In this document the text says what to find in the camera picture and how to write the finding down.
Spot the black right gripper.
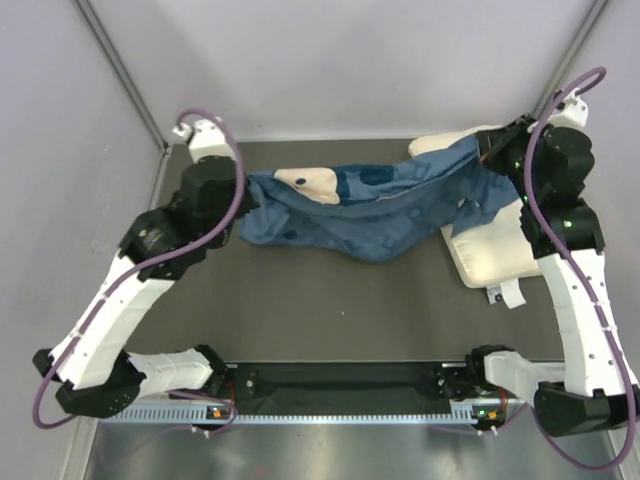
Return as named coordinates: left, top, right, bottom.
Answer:
left=475, top=113, right=548, bottom=204

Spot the cream white pillow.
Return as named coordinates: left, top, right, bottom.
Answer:
left=408, top=123, right=544, bottom=290

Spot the blue cartoon print pillowcase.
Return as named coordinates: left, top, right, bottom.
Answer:
left=239, top=135, right=518, bottom=263

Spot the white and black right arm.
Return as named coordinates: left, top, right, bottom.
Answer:
left=466, top=116, right=639, bottom=437

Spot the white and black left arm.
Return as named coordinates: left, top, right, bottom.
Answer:
left=33, top=156, right=253, bottom=418

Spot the white pillow care label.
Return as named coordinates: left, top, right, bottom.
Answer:
left=486, top=278, right=526, bottom=309

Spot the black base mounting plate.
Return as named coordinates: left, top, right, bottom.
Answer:
left=220, top=361, right=514, bottom=416

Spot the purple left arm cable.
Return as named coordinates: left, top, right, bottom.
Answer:
left=32, top=108, right=247, bottom=437

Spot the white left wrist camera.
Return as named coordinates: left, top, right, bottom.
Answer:
left=172, top=119, right=236, bottom=163

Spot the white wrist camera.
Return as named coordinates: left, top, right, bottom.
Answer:
left=172, top=119, right=236, bottom=163
left=548, top=90, right=589, bottom=130

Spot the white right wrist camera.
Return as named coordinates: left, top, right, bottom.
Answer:
left=548, top=90, right=589, bottom=130

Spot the right aluminium frame post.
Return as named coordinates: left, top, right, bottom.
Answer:
left=532, top=0, right=613, bottom=118

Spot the aluminium frame post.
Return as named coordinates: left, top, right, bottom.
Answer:
left=70, top=0, right=168, bottom=153
left=532, top=0, right=613, bottom=118

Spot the left aluminium frame post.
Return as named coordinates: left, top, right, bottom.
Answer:
left=70, top=0, right=168, bottom=153

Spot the slotted grey cable duct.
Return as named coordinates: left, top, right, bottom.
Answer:
left=112, top=402, right=509, bottom=426

